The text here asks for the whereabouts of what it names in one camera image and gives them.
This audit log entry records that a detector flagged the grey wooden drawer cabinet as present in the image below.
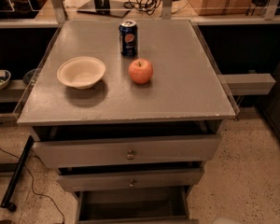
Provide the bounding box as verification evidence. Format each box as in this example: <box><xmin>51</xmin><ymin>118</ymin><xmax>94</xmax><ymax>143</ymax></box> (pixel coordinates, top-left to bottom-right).
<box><xmin>16</xmin><ymin>18</ymin><xmax>237</xmax><ymax>224</ymax></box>

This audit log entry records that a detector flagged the dark round dish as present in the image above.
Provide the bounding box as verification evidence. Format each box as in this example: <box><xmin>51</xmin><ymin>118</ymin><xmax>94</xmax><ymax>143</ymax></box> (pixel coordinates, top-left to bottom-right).
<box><xmin>22</xmin><ymin>68</ymin><xmax>41</xmax><ymax>85</ymax></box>

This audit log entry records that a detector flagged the black monitor stand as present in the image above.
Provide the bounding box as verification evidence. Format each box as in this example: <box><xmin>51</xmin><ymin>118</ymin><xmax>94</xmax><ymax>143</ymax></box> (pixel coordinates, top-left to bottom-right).
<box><xmin>77</xmin><ymin>0</ymin><xmax>130</xmax><ymax>18</ymax></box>

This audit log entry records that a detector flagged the grey top drawer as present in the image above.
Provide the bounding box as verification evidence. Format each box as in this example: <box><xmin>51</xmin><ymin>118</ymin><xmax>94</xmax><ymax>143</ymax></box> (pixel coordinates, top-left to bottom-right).
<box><xmin>34</xmin><ymin>134</ymin><xmax>221</xmax><ymax>168</ymax></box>

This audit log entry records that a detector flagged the white paper bowl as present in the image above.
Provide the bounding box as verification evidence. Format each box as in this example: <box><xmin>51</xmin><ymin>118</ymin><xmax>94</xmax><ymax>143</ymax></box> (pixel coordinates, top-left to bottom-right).
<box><xmin>57</xmin><ymin>56</ymin><xmax>106</xmax><ymax>90</ymax></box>

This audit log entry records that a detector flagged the black floor cable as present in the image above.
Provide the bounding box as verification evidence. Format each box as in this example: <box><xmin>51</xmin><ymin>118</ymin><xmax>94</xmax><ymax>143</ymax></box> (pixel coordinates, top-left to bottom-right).
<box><xmin>0</xmin><ymin>132</ymin><xmax>66</xmax><ymax>224</ymax></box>

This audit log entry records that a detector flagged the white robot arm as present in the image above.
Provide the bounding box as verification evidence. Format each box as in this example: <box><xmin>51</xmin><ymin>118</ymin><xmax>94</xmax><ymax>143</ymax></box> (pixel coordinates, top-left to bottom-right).
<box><xmin>212</xmin><ymin>217</ymin><xmax>242</xmax><ymax>224</ymax></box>

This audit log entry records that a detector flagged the black bar on floor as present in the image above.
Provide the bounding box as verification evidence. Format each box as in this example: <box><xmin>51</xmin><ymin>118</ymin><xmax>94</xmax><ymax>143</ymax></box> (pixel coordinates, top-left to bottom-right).
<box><xmin>0</xmin><ymin>136</ymin><xmax>34</xmax><ymax>212</ymax></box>

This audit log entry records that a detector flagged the grey middle drawer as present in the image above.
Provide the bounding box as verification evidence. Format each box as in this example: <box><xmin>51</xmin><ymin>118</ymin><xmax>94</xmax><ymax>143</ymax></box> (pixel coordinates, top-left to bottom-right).
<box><xmin>57</xmin><ymin>168</ymin><xmax>204</xmax><ymax>192</ymax></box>

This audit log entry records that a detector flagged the blue pepsi can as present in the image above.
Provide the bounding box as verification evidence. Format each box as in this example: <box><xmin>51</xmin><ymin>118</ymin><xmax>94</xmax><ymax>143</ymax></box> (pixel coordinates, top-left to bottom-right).
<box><xmin>119</xmin><ymin>20</ymin><xmax>138</xmax><ymax>57</ymax></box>

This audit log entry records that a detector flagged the red apple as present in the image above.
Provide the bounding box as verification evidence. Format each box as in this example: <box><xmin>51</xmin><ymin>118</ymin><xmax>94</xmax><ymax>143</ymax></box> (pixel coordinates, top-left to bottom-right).
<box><xmin>128</xmin><ymin>59</ymin><xmax>153</xmax><ymax>85</ymax></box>

